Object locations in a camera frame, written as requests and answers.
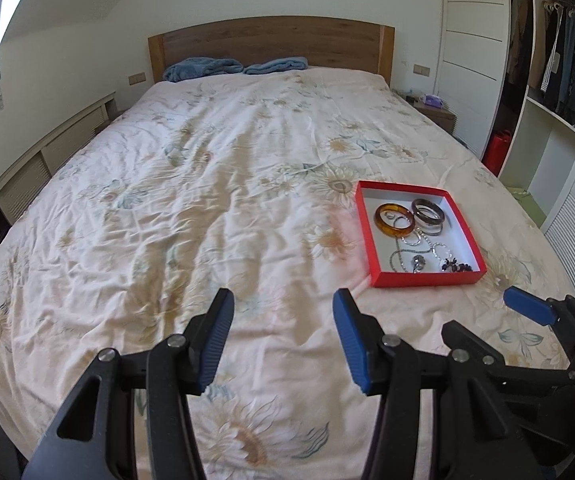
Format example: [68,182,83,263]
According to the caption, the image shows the white wardrobe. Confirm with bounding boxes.
[435,0,575,289]

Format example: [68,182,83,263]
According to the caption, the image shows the wooden nightstand right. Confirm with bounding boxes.
[402,92,457,134]

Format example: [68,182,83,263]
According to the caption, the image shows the blue pillow left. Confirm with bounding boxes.
[162,56,244,82]

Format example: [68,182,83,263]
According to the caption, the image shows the wall socket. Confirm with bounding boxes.
[128,72,146,86]
[413,64,431,77]

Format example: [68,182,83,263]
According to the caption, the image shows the silver chain necklace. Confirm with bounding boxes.
[386,231,457,276]

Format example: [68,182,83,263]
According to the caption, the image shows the blue pillow right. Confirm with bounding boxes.
[243,56,309,75]

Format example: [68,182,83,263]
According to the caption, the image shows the wall socket right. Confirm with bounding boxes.
[413,64,431,77]

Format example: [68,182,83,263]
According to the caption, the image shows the blue pillow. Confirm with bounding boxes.
[162,56,244,82]
[243,56,309,75]

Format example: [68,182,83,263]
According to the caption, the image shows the dark brown bangle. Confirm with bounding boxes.
[411,198,446,226]

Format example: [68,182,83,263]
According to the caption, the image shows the floral bed duvet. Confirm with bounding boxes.
[0,68,573,479]

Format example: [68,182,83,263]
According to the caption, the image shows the red jewelry box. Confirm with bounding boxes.
[356,181,487,288]

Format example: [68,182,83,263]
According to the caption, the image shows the hanging clothes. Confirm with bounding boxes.
[505,0,575,128]

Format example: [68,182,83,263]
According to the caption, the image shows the silver bangle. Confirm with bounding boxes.
[417,219,445,236]

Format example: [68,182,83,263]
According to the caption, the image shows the amber bangle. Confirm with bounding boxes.
[374,203,415,238]

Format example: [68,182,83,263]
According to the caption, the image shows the low white cabinet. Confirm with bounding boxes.
[0,93,117,244]

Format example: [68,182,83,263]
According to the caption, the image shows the wall socket left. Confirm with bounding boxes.
[128,72,146,86]

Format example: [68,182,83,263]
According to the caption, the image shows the wooden headboard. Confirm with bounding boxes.
[147,15,396,84]

